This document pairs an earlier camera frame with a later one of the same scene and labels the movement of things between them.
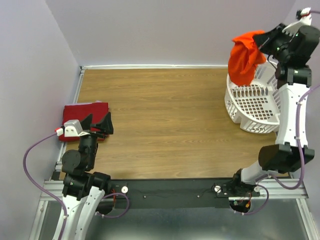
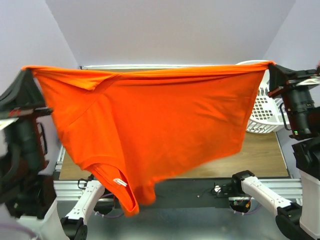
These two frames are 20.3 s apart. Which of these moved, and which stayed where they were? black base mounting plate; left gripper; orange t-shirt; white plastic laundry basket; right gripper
Moved: orange t-shirt; right gripper; left gripper
Stayed: black base mounting plate; white plastic laundry basket
